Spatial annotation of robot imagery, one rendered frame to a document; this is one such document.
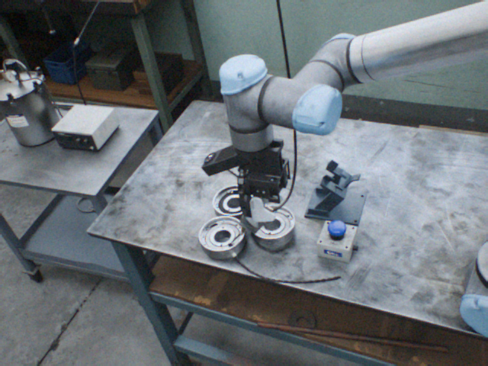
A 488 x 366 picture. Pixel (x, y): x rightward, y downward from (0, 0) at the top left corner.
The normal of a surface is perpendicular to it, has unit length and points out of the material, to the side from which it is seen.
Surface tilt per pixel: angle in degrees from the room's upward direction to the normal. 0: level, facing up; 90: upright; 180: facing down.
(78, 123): 0
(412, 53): 86
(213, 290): 0
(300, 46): 90
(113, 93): 0
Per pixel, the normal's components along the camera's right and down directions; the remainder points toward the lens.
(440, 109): -0.39, 0.66
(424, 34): -0.70, -0.10
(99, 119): -0.14, -0.73
